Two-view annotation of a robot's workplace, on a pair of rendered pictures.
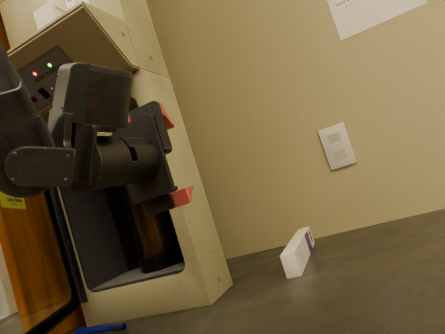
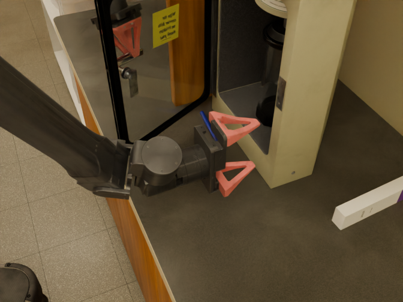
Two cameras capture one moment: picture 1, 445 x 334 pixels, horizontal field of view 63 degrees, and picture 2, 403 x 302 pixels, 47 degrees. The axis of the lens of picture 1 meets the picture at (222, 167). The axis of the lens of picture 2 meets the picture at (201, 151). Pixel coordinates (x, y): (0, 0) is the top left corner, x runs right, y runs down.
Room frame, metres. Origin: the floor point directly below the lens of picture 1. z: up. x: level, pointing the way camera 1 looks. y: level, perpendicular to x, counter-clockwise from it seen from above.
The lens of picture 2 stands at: (0.07, -0.26, 1.74)
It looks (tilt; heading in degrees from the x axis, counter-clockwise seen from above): 44 degrees down; 43
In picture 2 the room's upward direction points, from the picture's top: straight up
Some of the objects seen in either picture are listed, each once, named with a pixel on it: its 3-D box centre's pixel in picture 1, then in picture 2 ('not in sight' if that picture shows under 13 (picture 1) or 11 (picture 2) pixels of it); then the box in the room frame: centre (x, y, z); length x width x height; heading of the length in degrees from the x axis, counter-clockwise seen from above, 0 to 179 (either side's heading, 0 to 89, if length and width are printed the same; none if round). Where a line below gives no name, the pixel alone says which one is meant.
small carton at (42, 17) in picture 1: (56, 25); not in sight; (0.68, 0.23, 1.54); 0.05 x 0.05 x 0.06; 68
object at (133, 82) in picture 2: not in sight; (131, 82); (0.53, 0.36, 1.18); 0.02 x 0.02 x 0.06; 2
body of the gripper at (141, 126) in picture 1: (132, 160); (191, 164); (0.44, 0.10, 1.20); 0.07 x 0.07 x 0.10; 67
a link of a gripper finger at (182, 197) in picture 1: (171, 181); (230, 166); (0.50, 0.07, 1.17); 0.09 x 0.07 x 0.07; 157
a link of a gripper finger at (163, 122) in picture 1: (156, 134); (232, 136); (0.50, 0.08, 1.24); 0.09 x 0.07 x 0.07; 157
